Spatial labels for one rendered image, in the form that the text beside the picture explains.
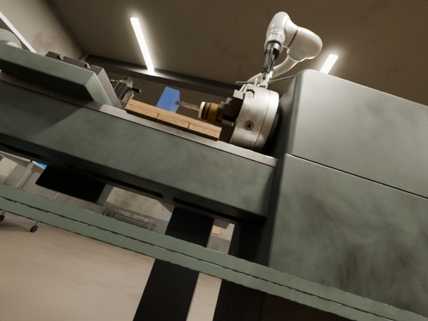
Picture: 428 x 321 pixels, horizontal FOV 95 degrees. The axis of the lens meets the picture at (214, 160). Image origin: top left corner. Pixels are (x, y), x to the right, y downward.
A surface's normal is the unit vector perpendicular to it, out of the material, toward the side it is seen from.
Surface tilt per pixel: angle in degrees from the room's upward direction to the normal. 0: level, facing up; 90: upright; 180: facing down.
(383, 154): 90
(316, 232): 90
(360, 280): 90
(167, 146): 90
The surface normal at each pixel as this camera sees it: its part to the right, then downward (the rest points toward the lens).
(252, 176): 0.13, -0.38
